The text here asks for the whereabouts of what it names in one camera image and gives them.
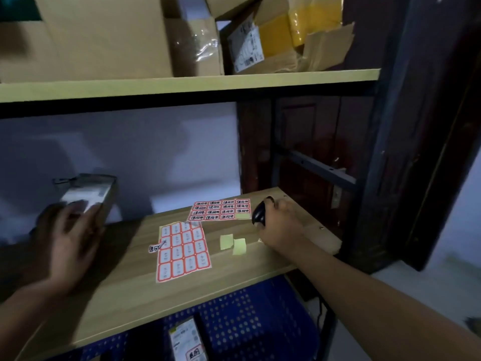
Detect person's left hand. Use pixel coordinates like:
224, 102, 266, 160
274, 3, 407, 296
36, 201, 106, 296

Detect person's right hand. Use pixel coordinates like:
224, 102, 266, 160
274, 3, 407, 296
257, 197, 306, 257

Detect dark brown wooden door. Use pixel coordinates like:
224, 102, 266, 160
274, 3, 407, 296
235, 0, 481, 275

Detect red sticker sheet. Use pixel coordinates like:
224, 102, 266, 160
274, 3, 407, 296
186, 198, 252, 223
155, 221, 212, 284

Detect black barcode scanner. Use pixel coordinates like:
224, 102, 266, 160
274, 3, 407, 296
251, 196, 277, 227

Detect tall plain cardboard box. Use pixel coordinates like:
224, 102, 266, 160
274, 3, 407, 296
32, 0, 174, 80

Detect cardboard box clear tape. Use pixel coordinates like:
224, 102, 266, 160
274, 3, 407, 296
161, 0, 225, 78

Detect teal object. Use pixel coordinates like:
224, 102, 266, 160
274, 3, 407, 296
0, 0, 43, 22

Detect tilted plain cardboard box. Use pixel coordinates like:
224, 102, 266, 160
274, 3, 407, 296
204, 0, 265, 22

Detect blue plastic crate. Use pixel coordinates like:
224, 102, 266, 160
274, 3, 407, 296
49, 276, 321, 361

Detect short taped cardboard box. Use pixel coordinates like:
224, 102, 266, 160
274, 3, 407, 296
0, 20, 48, 84

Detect small cardboard box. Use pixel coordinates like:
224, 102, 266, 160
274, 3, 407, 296
52, 173, 119, 237
167, 317, 208, 361

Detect person's right forearm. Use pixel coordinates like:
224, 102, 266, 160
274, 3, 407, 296
287, 239, 481, 361

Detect wooden shelf rack black frame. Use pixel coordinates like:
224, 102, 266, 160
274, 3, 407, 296
0, 68, 382, 361

